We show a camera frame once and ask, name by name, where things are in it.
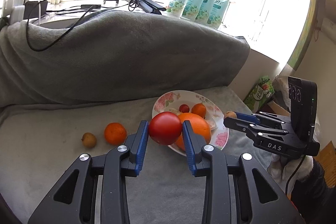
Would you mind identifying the red tomato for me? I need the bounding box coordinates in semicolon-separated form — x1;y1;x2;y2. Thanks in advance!
148;112;182;146

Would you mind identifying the brown longan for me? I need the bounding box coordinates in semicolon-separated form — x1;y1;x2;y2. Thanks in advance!
224;111;237;119
81;133;97;148

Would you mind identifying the white gloved right hand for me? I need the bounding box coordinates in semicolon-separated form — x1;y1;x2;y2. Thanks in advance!
267;154;313;193

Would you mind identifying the large orange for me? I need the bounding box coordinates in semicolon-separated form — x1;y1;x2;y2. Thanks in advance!
178;113;211;144

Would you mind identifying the small tangerine on plate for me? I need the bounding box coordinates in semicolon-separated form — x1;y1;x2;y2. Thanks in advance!
191;103;207;118

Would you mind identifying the small tangerine on sofa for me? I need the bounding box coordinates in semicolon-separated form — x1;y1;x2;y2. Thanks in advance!
104;122;127;146

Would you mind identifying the small cherry tomato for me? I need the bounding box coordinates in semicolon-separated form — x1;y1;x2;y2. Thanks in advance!
179;104;190;113

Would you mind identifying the grey sofa seat cover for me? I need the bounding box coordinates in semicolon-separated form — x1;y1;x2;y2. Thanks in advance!
0;86;276;224

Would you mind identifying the floral white plate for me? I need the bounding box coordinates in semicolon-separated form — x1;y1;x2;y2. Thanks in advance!
152;90;229;150

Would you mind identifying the grey sofa back cushion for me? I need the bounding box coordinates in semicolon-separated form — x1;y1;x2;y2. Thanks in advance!
1;10;250;107

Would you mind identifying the black power adapter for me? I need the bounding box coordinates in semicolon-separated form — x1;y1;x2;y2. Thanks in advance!
23;1;48;20

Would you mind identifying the black right camera box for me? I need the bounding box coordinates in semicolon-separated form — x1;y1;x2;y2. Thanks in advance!
288;76;317;143

